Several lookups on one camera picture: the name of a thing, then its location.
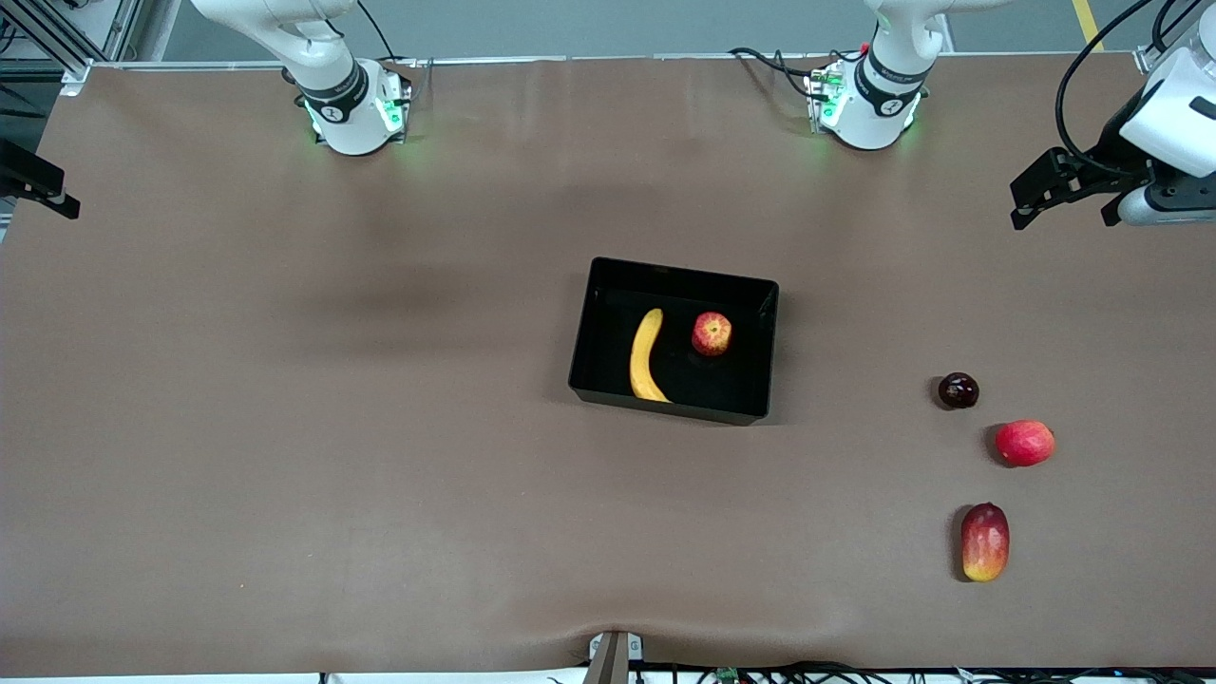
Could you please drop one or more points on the aluminium frame profile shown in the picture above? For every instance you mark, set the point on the aluminium frame profile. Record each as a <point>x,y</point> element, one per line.
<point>52,38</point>

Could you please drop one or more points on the yellow banana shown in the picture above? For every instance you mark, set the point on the yellow banana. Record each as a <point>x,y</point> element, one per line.
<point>644,351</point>

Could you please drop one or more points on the metal camera bracket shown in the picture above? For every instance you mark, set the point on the metal camera bracket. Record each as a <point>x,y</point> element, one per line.
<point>613,657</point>

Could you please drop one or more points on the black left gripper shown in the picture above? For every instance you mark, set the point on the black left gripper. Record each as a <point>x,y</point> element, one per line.
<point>1108,158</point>

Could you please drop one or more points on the black plastic box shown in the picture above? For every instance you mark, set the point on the black plastic box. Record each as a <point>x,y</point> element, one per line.
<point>731,380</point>

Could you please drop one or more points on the yellow floor tape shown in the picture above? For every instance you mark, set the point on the yellow floor tape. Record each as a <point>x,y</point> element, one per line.
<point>1087,24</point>

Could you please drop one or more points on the brown table mat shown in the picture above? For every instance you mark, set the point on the brown table mat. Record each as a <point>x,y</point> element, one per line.
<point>285,427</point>

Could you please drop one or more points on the small red yellow apple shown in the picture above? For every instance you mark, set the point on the small red yellow apple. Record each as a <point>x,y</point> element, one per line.
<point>712,334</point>

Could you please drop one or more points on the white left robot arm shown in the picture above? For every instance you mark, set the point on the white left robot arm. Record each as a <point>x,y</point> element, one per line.
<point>869,104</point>

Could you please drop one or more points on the large red apple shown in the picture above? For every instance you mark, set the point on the large red apple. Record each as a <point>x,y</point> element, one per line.
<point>1025,444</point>

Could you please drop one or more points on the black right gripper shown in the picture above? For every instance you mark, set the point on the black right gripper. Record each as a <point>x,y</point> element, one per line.
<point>23,174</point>

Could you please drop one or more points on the dark purple plum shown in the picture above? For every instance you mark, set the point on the dark purple plum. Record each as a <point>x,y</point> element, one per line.
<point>959,390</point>

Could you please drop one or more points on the red yellow mango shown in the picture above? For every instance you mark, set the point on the red yellow mango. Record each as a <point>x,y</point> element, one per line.
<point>985,541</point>

